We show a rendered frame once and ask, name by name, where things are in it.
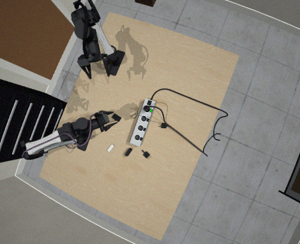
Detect black rectangular plug with two brass pins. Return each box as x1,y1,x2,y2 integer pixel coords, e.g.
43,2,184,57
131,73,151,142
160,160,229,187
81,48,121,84
125,148,132,158

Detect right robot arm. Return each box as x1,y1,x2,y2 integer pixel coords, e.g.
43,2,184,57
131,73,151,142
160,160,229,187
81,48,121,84
20,118,90,160

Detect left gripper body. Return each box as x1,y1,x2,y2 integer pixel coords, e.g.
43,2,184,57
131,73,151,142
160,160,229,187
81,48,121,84
78,42,111,63

